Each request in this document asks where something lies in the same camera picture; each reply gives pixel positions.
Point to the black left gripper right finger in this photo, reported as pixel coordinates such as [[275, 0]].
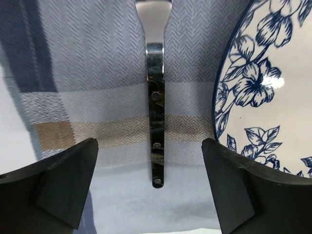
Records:
[[251, 198]]

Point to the fork with dark handle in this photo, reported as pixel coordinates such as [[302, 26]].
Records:
[[154, 15]]

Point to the blue beige patterned cloth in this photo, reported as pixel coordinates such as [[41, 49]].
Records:
[[74, 69]]

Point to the blue floral ceramic plate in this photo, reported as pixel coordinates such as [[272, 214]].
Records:
[[262, 103]]

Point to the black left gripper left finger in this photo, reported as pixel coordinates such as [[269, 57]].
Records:
[[48, 196]]

